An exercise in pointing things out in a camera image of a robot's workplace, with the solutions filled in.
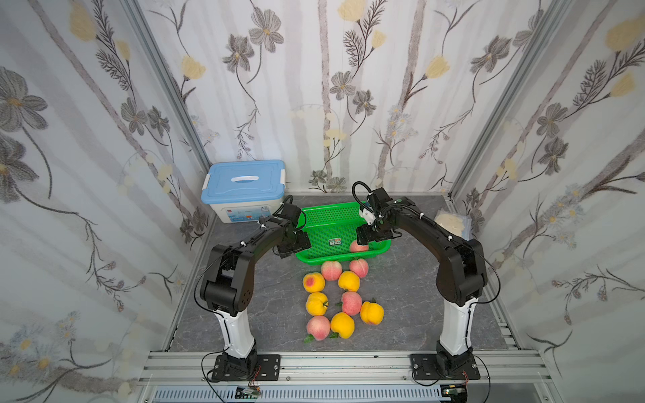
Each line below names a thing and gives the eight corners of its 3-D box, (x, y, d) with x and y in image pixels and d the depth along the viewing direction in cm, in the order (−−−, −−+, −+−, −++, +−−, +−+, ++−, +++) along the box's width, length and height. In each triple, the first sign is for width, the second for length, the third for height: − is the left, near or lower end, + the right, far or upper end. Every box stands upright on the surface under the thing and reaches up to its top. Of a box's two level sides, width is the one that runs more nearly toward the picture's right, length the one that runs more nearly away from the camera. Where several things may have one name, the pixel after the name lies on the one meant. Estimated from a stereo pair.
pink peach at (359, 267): (350, 280, 95) (351, 272, 90) (349, 267, 98) (350, 259, 93) (367, 280, 95) (369, 272, 90) (365, 267, 98) (367, 259, 93)
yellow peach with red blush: (303, 294, 90) (302, 287, 85) (304, 279, 94) (303, 272, 89) (324, 294, 90) (324, 287, 85) (324, 279, 94) (324, 272, 89)
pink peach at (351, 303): (342, 316, 84) (342, 312, 81) (341, 296, 88) (341, 291, 85) (361, 316, 84) (363, 312, 81) (360, 296, 88) (361, 291, 85)
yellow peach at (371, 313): (360, 326, 84) (363, 321, 79) (359, 308, 88) (361, 301, 83) (382, 326, 84) (385, 321, 79) (379, 308, 88) (382, 301, 83)
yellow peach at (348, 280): (338, 293, 90) (338, 288, 87) (337, 276, 94) (338, 270, 91) (359, 293, 90) (360, 288, 87) (357, 276, 95) (359, 270, 91)
